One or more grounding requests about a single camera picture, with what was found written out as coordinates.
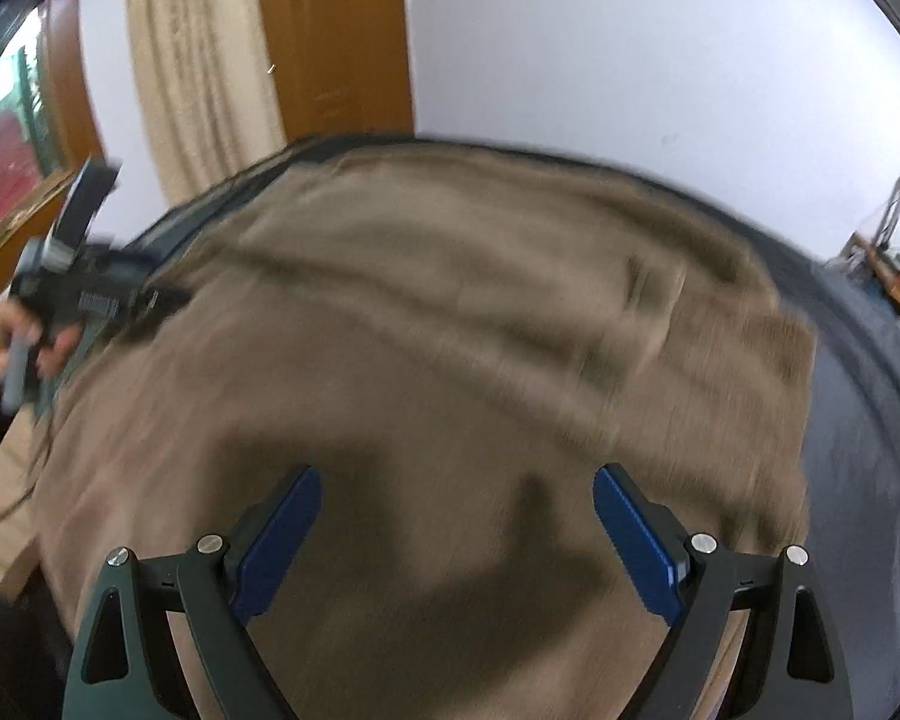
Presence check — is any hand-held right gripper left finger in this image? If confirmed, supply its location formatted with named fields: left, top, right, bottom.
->
left=61, top=465, right=323, bottom=720

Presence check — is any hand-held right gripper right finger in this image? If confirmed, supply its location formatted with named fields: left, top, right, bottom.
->
left=592, top=463, right=854, bottom=720

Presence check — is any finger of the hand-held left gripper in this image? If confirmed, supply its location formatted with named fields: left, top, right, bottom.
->
left=131, top=281, right=193, bottom=327

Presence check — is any brown fleece garment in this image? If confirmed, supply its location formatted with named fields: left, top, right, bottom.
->
left=34, top=144, right=818, bottom=720

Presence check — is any person's left hand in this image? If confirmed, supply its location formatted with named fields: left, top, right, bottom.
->
left=0, top=300, right=85, bottom=385

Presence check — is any beige curtain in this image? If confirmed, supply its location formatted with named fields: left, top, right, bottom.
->
left=124, top=0, right=286, bottom=205

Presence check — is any orange-brown wooden door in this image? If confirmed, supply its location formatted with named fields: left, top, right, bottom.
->
left=255, top=0, right=416, bottom=166

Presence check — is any wooden desk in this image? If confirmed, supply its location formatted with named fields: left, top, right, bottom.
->
left=840, top=232, right=900, bottom=340

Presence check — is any brown wooden window frame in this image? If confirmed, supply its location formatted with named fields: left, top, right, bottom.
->
left=37, top=0, right=110, bottom=175

